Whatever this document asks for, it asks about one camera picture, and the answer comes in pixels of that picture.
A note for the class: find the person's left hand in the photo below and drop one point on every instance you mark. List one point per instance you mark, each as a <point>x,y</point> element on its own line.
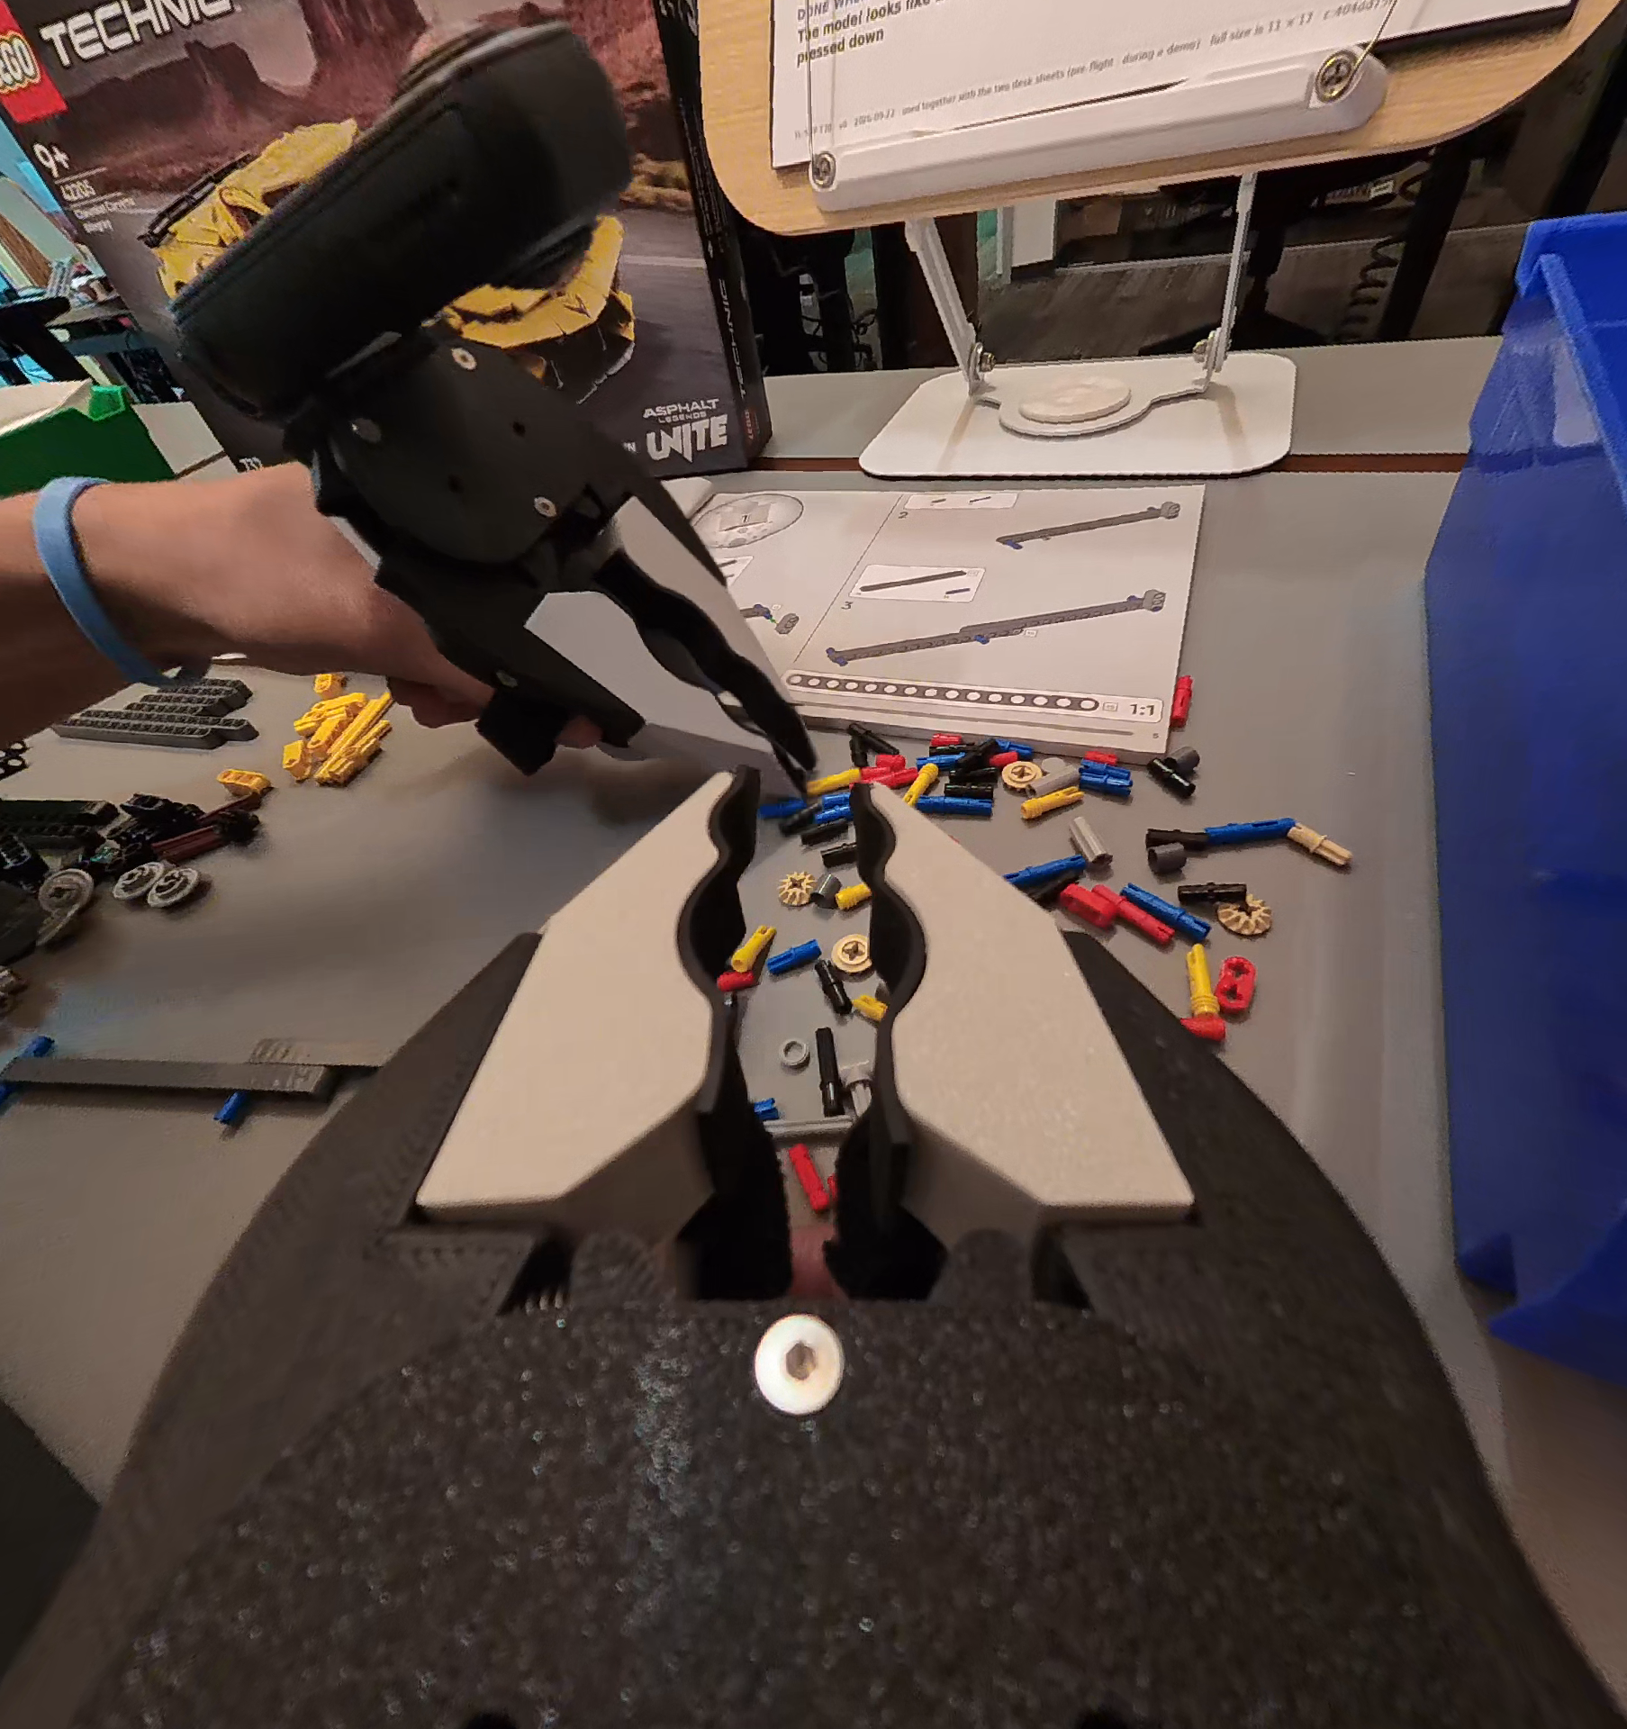
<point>287,568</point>

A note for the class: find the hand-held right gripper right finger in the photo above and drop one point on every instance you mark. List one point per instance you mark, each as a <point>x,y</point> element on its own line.
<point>1042,1079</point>

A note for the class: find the open instruction booklet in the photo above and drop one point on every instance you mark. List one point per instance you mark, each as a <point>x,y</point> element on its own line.
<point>1029,634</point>

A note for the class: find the lego set box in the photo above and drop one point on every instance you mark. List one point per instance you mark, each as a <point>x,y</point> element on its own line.
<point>287,67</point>

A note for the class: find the black perforated panel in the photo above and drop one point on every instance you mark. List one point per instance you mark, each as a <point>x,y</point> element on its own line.
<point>3,1552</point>

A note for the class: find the pile of colourful lego pins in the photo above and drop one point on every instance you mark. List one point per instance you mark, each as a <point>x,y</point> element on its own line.
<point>1248,831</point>

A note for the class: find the green plastic bin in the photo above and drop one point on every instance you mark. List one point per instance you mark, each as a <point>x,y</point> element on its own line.
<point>84,459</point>

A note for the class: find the blue plastic bin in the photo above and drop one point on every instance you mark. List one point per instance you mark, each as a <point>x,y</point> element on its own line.
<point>1543,812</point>

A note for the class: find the task instruction sheet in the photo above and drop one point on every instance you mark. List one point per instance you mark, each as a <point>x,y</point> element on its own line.
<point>1029,67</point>

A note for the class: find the blue wristband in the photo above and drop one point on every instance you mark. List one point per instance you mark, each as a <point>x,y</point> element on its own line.
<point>68,568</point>

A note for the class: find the pile of black grey parts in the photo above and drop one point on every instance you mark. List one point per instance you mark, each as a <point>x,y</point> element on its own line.
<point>30,824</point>

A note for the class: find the pile of yellow lego pieces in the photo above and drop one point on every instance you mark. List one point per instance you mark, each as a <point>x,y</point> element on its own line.
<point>342,736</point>

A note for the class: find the stack of dark grey beams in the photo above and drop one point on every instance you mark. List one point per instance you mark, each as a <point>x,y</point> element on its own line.
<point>152,724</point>

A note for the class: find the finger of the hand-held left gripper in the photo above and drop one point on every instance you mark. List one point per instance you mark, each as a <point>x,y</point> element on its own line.
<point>611,662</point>
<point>712,594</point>

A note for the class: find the long dark grey lego beam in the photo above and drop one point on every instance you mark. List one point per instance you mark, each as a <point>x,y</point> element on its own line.
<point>164,1077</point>

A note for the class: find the document stand with wooden board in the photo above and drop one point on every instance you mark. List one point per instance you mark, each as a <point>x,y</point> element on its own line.
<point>1096,434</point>

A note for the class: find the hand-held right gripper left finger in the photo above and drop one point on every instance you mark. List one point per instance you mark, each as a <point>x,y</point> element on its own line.
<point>556,1079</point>

